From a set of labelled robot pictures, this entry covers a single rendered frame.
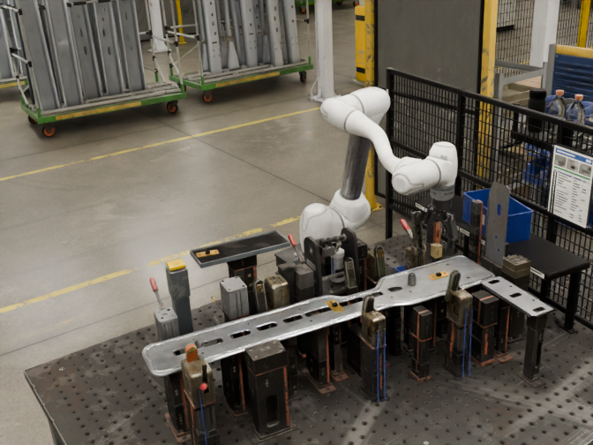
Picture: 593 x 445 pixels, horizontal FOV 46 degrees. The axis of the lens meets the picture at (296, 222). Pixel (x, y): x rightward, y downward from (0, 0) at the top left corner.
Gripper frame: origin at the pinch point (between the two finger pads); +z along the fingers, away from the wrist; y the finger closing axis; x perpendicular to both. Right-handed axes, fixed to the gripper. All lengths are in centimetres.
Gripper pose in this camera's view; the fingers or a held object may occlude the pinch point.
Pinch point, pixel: (439, 245)
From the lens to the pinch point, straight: 276.6
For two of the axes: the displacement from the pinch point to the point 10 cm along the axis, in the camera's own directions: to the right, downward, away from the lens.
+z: 0.5, 9.1, 4.0
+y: 4.3, 3.5, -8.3
